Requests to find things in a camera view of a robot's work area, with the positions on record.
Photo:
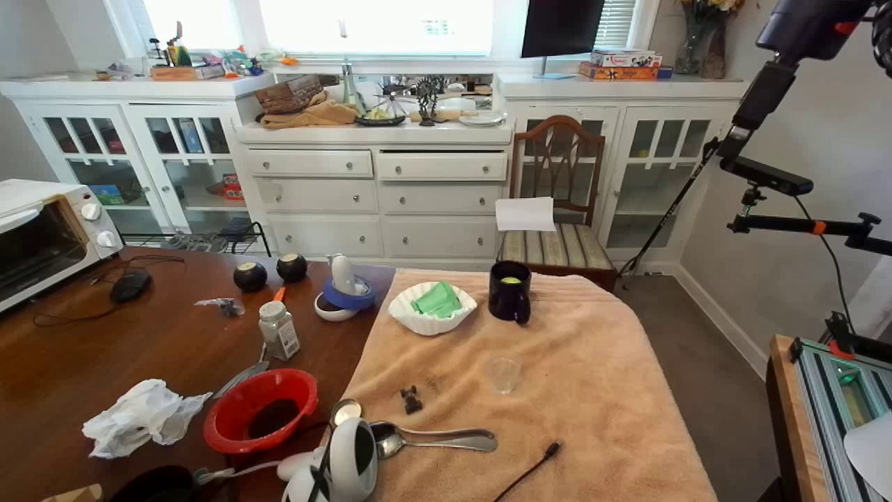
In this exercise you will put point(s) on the black monitor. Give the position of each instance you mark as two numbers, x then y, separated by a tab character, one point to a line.
562	25

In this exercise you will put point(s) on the blue tape roll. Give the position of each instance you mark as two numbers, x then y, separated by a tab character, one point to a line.
376	280

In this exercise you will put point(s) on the white tape roll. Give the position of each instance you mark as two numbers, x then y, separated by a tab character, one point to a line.
329	311

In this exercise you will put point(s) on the red bowl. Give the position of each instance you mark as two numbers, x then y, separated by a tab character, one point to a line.
262	411

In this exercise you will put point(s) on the black camera on tripod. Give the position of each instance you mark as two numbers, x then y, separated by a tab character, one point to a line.
796	28

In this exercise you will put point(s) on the white dresser with drawers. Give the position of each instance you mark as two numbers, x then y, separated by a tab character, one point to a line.
386	192

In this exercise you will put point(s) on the white scalloped bowl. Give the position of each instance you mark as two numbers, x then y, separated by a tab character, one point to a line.
425	325

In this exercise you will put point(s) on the beige towel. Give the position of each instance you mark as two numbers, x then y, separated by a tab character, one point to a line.
592	417

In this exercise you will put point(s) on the silver spoon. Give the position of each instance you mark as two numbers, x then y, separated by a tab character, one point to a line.
393	438

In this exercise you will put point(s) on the clear pill bottle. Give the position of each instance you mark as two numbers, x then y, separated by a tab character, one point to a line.
276	330

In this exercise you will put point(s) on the wooden chair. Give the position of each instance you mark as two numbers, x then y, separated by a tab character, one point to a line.
559	160

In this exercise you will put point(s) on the green cloth in bowl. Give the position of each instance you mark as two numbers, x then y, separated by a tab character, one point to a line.
438	302

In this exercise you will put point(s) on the dark blue mug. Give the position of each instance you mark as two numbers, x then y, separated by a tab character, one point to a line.
509	294

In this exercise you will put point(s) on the white toaster oven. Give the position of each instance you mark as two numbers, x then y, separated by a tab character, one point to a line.
49	231

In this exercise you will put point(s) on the black computer mouse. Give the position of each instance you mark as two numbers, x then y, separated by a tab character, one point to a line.
130	284

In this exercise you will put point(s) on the wooden aluminium frame cart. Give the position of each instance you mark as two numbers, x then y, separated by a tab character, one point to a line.
814	399

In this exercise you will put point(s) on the white glass door cabinet right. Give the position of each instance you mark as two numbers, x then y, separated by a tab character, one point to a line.
652	142

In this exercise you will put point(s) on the small metal toy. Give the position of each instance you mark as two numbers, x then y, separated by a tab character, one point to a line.
230	307

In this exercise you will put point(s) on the small black clip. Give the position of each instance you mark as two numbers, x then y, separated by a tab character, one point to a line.
410	399

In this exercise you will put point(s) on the white paper on chair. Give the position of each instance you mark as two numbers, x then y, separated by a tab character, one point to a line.
525	213

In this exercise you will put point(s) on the white glass door cabinet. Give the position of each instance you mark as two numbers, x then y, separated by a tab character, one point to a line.
652	142
157	155

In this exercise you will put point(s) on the black bowl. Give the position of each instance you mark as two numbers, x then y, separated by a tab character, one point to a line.
164	484

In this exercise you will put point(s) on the white glass door cabinet left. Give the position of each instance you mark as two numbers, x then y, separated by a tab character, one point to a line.
157	155

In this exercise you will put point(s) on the clear drinking glass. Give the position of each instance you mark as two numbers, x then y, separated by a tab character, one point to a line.
506	375

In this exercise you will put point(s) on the white crumpled cloth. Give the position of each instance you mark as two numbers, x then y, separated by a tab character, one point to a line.
146	414

